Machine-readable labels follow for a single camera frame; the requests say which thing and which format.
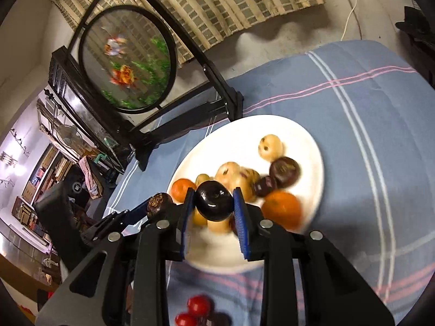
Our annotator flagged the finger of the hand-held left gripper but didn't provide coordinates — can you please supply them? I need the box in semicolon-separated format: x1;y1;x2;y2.
83;200;153;245

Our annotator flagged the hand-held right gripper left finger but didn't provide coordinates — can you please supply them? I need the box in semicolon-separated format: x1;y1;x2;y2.
36;187;197;326

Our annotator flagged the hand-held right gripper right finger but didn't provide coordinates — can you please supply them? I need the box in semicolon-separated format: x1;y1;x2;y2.
232;187;395;326

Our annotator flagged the small mandarin orange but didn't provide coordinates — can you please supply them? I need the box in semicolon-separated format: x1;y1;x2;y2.
170;178;197;202

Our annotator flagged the cream pepino melon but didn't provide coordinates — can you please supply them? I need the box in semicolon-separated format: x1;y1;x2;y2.
214;162;242;191
234;168;260;202
259;135;284;161

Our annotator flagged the large mandarin orange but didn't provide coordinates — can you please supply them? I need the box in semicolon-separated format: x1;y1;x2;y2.
261;191;303;231

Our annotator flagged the large dark water chestnut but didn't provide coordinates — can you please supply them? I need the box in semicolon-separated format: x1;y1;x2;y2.
269;156;302;189

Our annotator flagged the white oval plate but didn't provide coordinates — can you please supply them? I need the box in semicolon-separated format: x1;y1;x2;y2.
166;115;324;274

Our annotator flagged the cluttered storage shelf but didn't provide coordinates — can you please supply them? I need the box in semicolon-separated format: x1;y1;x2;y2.
12;143;69;238

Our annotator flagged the pink cloth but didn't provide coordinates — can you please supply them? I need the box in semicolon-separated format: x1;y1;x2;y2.
79;156;104;199

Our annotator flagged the white standing fan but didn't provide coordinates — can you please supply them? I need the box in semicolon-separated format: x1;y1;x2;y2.
56;124;82;148

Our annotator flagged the red cherry tomato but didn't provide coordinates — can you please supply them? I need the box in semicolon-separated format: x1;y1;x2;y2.
175;313;198;326
188;295;213;317

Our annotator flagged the dark wood framed mirror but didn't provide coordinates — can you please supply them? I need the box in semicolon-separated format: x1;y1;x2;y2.
48;49;133;150

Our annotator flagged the blue plaid tablecloth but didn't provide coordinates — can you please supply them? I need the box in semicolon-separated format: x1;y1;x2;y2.
105;40;435;326

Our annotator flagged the beige checked curtain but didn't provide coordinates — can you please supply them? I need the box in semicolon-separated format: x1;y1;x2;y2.
51;0;323;65

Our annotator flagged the black desk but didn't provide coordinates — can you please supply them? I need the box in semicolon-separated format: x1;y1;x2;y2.
408;34;435;89

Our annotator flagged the black hat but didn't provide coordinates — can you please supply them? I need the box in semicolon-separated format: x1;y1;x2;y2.
395;6;433;37

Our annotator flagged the round goldfish screen black frame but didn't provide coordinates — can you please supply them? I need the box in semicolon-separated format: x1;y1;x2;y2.
66;0;244;172

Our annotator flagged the white cable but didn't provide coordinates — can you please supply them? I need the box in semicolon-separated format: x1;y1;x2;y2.
341;0;359;41

